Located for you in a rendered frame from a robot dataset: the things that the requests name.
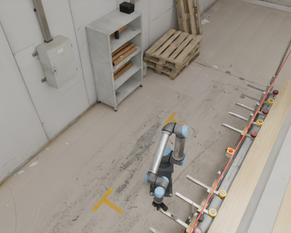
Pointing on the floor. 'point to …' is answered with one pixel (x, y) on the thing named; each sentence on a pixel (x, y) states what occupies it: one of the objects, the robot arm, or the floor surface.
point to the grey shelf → (132, 77)
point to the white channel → (277, 179)
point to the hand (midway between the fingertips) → (159, 210)
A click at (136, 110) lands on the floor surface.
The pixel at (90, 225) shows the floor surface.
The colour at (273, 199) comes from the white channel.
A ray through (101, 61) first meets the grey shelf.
